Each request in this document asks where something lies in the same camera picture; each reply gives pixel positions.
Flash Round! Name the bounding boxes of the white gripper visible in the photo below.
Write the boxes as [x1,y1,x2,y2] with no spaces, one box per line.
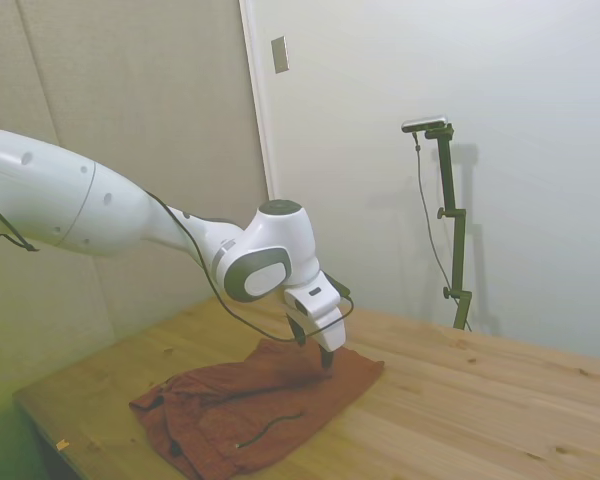
[285,304,349,372]

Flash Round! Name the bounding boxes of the rust orange shorts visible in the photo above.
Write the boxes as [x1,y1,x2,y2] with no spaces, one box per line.
[128,338,386,480]

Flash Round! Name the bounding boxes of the dark jointed camera stand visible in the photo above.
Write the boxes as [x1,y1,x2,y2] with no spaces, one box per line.
[423,124,474,331]

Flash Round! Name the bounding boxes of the white door frame trim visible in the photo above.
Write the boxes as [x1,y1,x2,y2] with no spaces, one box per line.
[238,0,292,294]

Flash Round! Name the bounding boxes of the grey camera cable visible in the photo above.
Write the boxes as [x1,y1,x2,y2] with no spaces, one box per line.
[412,131,456,289]

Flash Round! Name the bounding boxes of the silver camera on stand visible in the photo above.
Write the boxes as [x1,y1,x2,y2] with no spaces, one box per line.
[401,114,450,134]

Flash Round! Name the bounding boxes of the grey wall plate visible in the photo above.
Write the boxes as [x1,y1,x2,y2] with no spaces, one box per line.
[271,35,290,75]

